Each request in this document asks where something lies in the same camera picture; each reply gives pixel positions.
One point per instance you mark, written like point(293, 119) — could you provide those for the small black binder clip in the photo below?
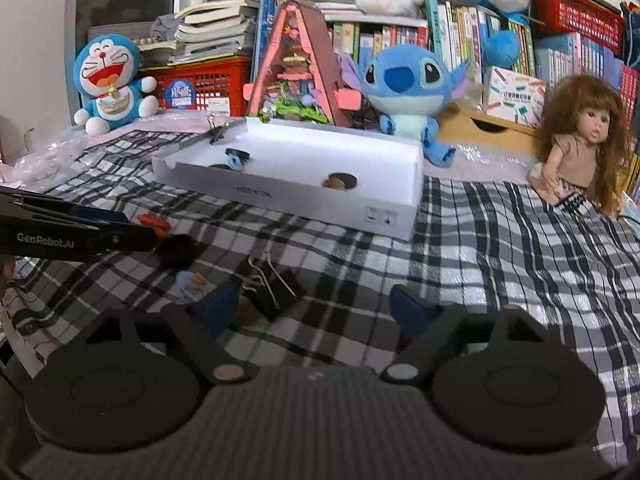
point(218, 130)

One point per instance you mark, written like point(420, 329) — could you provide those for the brown nut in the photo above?
point(339, 181)

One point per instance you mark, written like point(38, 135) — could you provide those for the red plastic basket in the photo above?
point(580, 17)

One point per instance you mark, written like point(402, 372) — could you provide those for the brown haired doll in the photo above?
point(582, 135)

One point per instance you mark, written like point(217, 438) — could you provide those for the colourful printed box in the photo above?
point(515, 95)

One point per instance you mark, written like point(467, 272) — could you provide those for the blue cat plush toy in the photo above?
point(110, 80)

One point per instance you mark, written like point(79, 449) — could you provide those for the row of upright books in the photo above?
point(450, 30)

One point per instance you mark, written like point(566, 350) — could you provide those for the grey cloth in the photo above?
point(164, 27)

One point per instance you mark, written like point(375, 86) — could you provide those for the black round disc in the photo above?
point(239, 151)
point(176, 251)
point(218, 166)

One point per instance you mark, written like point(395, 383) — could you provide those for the red plastic crate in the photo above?
point(215, 82)

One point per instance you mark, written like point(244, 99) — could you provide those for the light blue hair clip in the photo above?
point(236, 162)

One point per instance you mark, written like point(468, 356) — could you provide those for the round blue sticker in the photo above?
point(180, 94)

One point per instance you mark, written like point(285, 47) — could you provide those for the stack of books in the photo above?
point(220, 25)

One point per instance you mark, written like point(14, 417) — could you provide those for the person's left hand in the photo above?
point(7, 270)

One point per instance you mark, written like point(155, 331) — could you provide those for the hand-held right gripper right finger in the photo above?
point(410, 306)

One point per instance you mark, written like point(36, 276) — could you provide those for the row of pale books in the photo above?
point(580, 60)

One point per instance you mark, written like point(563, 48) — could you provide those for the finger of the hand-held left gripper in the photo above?
point(130, 240)
point(100, 214)

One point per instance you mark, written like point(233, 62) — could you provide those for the red plastic clip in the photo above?
point(152, 225)

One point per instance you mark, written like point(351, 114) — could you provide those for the blue clip with orange charm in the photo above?
point(196, 284)

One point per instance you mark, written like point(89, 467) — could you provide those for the clear plastic bag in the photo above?
point(50, 160)

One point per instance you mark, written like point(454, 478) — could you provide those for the wooden drawer box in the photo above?
point(480, 132)

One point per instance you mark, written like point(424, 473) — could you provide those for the blue bag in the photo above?
point(631, 35)

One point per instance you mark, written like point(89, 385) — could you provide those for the white cardboard box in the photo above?
point(310, 160)

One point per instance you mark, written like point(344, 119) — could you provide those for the pink triangular diorama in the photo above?
point(300, 75)

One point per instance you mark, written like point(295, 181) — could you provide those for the black white plaid cloth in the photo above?
point(500, 270)

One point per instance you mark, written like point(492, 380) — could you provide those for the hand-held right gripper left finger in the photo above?
point(220, 305)

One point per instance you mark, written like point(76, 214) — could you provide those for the blue alien plush toy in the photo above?
point(405, 90)

